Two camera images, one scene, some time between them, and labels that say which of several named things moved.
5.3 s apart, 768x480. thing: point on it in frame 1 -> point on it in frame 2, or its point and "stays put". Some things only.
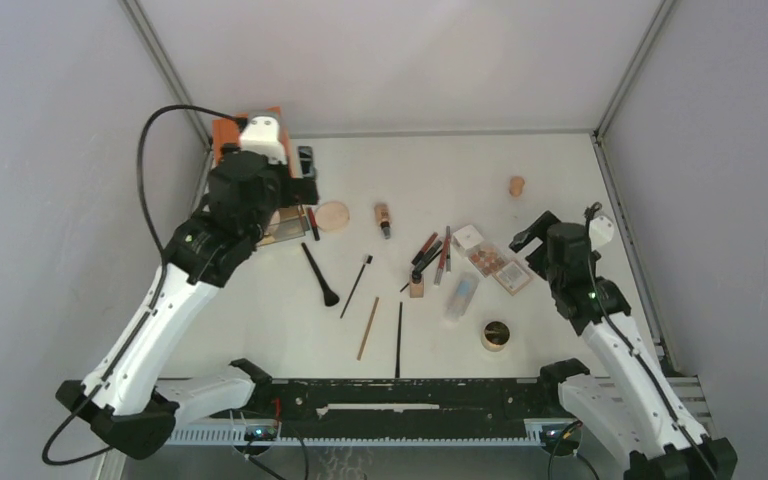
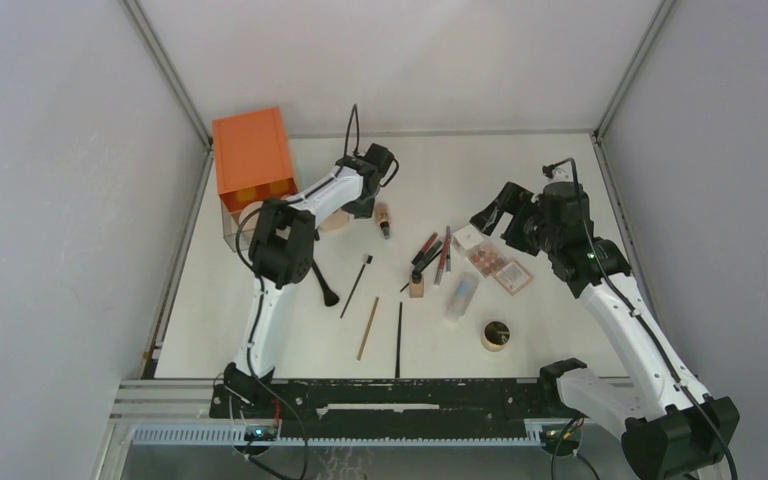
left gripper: (302, 191) -> (362, 210)
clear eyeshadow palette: (486, 260) stays put
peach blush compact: (512, 278) stays put
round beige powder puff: (331, 216) stays put
